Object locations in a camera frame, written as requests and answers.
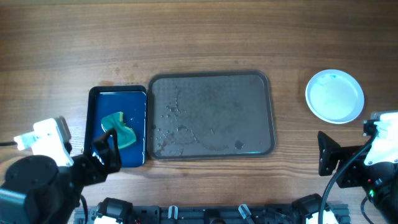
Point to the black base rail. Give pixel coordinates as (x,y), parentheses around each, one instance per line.
(266,214)

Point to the blue water tray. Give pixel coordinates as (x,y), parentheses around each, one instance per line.
(106,100)

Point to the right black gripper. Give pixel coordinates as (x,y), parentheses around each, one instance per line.
(342,160)

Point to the green yellow sponge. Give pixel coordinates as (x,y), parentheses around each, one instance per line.
(126,136)

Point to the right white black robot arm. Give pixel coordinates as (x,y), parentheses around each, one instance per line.
(381,190)

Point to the dark brown serving tray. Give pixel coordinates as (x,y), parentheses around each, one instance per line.
(210,115)

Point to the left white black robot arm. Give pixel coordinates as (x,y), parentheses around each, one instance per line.
(36,190)

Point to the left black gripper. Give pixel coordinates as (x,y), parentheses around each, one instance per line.
(108,150)

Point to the white plate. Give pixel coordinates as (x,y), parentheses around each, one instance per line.
(334,96)

